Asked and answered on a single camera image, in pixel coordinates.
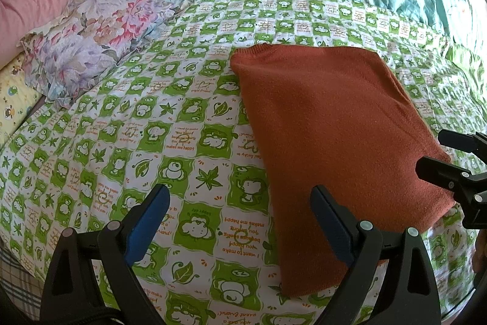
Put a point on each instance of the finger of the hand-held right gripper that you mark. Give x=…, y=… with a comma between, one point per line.
x=462, y=141
x=452, y=180

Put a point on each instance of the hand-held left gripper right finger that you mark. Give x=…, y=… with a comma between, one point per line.
x=331, y=222

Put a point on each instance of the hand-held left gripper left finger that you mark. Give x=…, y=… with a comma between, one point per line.
x=150, y=222

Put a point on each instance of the rust orange knit sweater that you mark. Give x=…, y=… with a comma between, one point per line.
x=334, y=142

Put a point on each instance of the green checked cartoon blanket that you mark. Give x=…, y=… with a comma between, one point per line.
x=171, y=142

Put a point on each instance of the plaid bed sheet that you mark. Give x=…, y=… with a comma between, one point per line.
x=19, y=279

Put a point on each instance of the yellow cartoon pillow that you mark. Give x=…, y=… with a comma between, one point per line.
x=15, y=96

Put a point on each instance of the pink floral ruffled pillow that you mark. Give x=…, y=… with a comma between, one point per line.
x=95, y=39

